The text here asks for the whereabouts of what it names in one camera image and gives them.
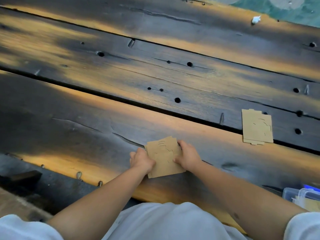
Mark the person's right forearm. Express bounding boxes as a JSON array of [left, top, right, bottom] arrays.
[[190, 161, 309, 240]]

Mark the green patterned floor mat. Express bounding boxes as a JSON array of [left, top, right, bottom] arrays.
[[200, 0, 320, 28]]

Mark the person's right hand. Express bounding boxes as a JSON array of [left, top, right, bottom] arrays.
[[172, 140, 203, 173]]

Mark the light wooden bench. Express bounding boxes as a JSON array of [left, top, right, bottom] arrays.
[[0, 187, 53, 223]]

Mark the dark wooden plank table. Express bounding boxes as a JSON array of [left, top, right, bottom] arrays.
[[0, 0, 320, 234]]

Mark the person's left hand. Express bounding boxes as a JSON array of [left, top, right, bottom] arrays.
[[129, 147, 156, 176]]

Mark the clear plastic box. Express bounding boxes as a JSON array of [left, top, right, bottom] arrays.
[[282, 184, 320, 213]]

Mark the brown cardboard stack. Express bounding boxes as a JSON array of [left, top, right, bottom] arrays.
[[292, 196, 320, 213]]

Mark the person's white shirt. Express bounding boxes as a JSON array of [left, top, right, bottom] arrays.
[[0, 202, 320, 240]]

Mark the person's left forearm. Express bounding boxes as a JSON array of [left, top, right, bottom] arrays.
[[47, 165, 150, 240]]

